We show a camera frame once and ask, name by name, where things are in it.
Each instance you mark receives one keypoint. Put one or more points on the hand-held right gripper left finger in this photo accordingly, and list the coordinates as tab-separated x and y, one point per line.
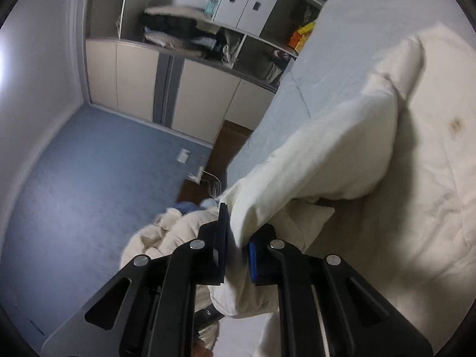
223	238

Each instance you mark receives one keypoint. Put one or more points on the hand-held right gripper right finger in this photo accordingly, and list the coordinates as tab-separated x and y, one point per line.
253	264

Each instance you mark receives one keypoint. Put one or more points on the white hooded jacket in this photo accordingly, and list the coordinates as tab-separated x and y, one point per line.
334	148

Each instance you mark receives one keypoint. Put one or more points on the pile of folded clothes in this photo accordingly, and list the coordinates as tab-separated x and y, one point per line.
174	29

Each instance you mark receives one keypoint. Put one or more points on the blue cloth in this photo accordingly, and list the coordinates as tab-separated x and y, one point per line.
187	207

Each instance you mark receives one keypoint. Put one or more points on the cream waffle blanket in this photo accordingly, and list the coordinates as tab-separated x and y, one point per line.
163	234

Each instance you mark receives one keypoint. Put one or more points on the white charger plug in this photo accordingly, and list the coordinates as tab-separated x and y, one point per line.
196	175

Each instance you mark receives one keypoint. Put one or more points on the pair of sneakers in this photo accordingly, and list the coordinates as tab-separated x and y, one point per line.
277	65

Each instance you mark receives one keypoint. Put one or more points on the beige wardrobe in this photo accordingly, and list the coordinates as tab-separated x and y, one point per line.
130	78

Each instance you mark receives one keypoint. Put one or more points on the orange box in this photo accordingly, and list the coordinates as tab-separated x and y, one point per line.
296	40

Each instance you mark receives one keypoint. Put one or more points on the bed with grey sheet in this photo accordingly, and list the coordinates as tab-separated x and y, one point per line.
334	44

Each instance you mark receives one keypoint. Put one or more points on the yellow box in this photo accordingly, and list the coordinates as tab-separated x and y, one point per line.
306	29

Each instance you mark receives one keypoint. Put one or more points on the white wall socket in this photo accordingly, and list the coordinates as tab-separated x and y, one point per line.
184	156

